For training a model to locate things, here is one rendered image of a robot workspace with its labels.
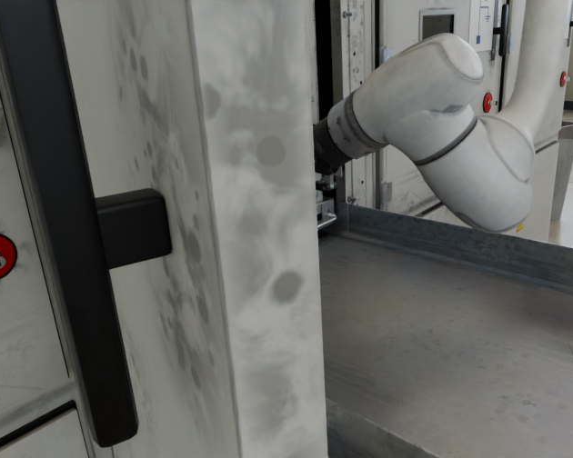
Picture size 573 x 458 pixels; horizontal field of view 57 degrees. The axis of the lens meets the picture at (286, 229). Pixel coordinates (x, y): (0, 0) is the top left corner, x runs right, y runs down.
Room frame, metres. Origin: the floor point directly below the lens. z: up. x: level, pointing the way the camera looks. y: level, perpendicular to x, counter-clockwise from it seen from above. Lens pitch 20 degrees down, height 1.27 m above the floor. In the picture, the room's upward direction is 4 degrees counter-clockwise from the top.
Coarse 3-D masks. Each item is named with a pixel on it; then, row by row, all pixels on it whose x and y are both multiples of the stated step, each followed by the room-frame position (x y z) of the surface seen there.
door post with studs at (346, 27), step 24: (336, 0) 1.16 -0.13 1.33; (360, 0) 1.16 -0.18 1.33; (336, 24) 1.16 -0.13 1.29; (360, 24) 1.16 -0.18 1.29; (336, 48) 1.16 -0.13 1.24; (360, 48) 1.16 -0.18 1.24; (336, 72) 1.16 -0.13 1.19; (360, 72) 1.16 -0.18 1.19; (336, 96) 1.16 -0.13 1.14; (360, 168) 1.16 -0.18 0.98; (360, 192) 1.15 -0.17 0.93
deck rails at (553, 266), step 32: (352, 224) 1.11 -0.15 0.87; (384, 224) 1.05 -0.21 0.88; (416, 224) 1.00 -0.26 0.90; (448, 224) 0.95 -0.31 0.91; (448, 256) 0.94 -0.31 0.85; (480, 256) 0.90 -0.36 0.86; (512, 256) 0.86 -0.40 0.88; (544, 256) 0.82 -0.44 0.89; (352, 416) 0.43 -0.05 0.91; (352, 448) 0.43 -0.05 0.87; (384, 448) 0.40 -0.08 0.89; (416, 448) 0.38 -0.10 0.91
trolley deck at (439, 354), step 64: (320, 256) 0.99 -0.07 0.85; (384, 256) 0.97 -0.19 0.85; (384, 320) 0.72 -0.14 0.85; (448, 320) 0.71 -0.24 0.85; (512, 320) 0.70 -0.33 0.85; (384, 384) 0.56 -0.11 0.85; (448, 384) 0.55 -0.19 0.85; (512, 384) 0.54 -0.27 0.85; (448, 448) 0.45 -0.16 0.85; (512, 448) 0.44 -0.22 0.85
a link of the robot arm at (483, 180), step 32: (544, 0) 0.79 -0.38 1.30; (544, 32) 0.77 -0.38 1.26; (544, 64) 0.76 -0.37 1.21; (512, 96) 0.76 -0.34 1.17; (544, 96) 0.74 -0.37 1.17; (480, 128) 0.68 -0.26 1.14; (512, 128) 0.69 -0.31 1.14; (448, 160) 0.66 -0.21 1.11; (480, 160) 0.66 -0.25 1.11; (512, 160) 0.67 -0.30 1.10; (448, 192) 0.67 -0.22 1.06; (480, 192) 0.65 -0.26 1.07; (512, 192) 0.66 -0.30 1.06; (480, 224) 0.67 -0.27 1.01; (512, 224) 0.67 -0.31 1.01
